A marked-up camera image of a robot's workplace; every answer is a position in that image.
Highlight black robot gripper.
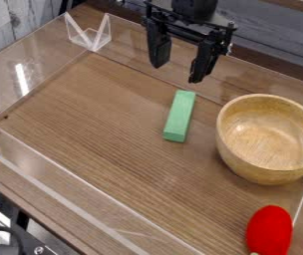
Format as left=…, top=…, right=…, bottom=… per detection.
left=144, top=0, right=237, bottom=84

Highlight green rectangular block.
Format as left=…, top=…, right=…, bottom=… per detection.
left=161, top=90, right=194, bottom=142

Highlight light wooden bowl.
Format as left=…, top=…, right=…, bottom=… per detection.
left=216, top=94, right=303, bottom=185

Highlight red fuzzy oval object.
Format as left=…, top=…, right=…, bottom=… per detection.
left=245, top=205, right=292, bottom=255

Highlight clear acrylic corner bracket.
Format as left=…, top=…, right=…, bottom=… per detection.
left=63, top=13, right=111, bottom=52

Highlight clear acrylic wall panels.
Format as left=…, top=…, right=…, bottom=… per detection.
left=0, top=15, right=303, bottom=255

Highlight black metal table frame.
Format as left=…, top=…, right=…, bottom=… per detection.
left=6, top=205, right=71, bottom=255

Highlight black cable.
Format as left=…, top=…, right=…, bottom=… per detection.
left=0, top=225, right=26, bottom=255

